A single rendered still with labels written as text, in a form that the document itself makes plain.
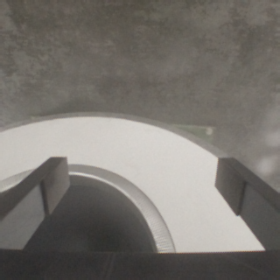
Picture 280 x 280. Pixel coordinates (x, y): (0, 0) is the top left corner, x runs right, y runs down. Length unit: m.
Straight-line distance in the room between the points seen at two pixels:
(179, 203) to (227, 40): 0.66
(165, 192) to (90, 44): 0.69
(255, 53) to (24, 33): 0.99
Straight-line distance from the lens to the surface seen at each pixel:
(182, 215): 0.51
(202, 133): 1.08
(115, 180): 0.56
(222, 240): 0.50
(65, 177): 0.16
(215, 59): 0.93
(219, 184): 0.17
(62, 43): 1.00
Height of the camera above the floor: 0.87
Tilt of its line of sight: 50 degrees down
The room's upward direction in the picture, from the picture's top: 170 degrees counter-clockwise
